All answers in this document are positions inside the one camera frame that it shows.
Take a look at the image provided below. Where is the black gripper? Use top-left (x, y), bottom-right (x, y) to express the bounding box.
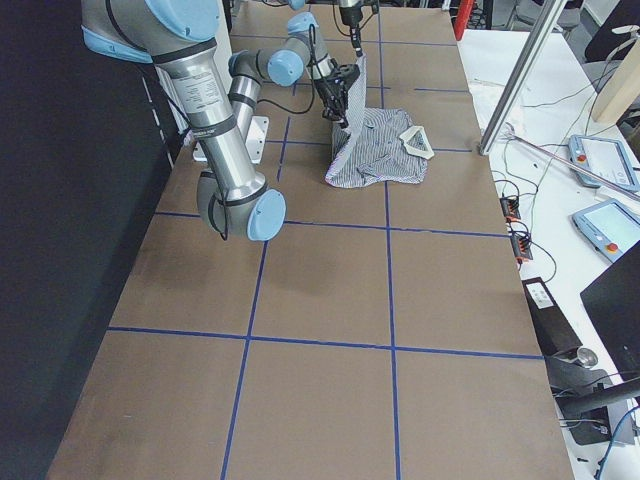
top-left (337, 0), bottom-right (364, 58)
top-left (317, 79), bottom-right (349, 129)

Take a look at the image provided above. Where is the striped polo shirt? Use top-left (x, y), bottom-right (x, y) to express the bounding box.
top-left (325, 56), bottom-right (434, 188)

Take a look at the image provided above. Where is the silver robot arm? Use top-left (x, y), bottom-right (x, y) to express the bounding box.
top-left (263, 1), bottom-right (365, 57)
top-left (81, 1), bottom-right (360, 241)

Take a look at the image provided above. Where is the red fire extinguisher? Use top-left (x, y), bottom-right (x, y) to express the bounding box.
top-left (453, 0), bottom-right (475, 41)

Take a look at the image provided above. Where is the upper orange black connector block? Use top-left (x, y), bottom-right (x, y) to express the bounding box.
top-left (499, 196), bottom-right (521, 223)

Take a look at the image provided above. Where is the orange black connector block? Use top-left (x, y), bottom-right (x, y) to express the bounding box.
top-left (499, 196), bottom-right (521, 223)
top-left (511, 231), bottom-right (533, 264)

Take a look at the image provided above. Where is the lower orange black connector block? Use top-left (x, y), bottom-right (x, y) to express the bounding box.
top-left (511, 231), bottom-right (533, 264)

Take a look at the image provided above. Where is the upper teach pendant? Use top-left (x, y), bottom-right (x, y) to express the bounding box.
top-left (569, 135), bottom-right (639, 192)

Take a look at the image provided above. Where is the teach pendant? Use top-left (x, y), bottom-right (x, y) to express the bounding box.
top-left (571, 199), bottom-right (639, 263)
top-left (569, 135), bottom-right (639, 192)

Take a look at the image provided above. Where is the wooden board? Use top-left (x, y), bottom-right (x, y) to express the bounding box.
top-left (592, 25), bottom-right (639, 124)

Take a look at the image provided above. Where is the lower teach pendant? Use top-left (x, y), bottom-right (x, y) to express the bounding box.
top-left (571, 199), bottom-right (639, 263)

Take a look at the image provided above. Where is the black box with label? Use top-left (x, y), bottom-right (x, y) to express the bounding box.
top-left (522, 277), bottom-right (582, 356)

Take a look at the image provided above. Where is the black monitor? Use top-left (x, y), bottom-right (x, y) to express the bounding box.
top-left (580, 245), bottom-right (640, 380)

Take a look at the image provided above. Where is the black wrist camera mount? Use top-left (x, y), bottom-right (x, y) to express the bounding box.
top-left (330, 64), bottom-right (360, 91)

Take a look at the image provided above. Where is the white pedestal column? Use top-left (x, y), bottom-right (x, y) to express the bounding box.
top-left (185, 1), bottom-right (269, 165)

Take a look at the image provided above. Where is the aluminium frame post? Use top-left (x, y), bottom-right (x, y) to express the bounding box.
top-left (478, 0), bottom-right (566, 155)

